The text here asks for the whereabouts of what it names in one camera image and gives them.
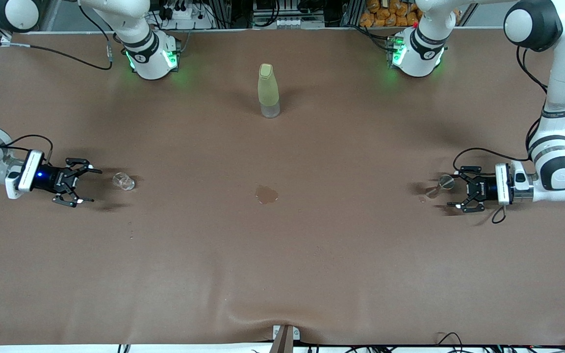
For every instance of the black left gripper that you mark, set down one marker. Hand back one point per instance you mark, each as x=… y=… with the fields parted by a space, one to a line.
x=485 y=189

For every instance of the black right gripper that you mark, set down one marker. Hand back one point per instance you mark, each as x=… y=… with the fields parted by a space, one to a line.
x=49 y=179

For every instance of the steel double-ended jigger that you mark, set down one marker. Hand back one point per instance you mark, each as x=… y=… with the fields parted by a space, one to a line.
x=445 y=182

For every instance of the clear glass cup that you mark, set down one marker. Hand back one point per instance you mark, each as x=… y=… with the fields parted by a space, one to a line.
x=123 y=182

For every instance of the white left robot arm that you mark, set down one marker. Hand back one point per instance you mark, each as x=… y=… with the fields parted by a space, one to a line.
x=557 y=171

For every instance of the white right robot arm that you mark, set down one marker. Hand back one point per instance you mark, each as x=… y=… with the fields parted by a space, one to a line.
x=150 y=59

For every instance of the brown liquid puddle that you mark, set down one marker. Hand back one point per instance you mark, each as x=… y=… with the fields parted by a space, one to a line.
x=266 y=195

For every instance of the orange snack packets pile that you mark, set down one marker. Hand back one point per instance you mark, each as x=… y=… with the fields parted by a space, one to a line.
x=385 y=14

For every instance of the white power strip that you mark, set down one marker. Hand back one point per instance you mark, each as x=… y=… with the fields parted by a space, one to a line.
x=288 y=22
x=179 y=13

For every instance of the brown table mat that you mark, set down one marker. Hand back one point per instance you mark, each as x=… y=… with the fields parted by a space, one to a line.
x=282 y=269

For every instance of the yellow-green bottle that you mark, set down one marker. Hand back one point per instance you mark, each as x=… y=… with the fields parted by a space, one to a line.
x=268 y=88

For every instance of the aluminium frame profile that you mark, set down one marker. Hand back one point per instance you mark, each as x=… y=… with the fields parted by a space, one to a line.
x=49 y=14

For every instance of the metal clamp bracket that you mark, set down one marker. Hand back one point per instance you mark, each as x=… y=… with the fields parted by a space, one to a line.
x=285 y=338

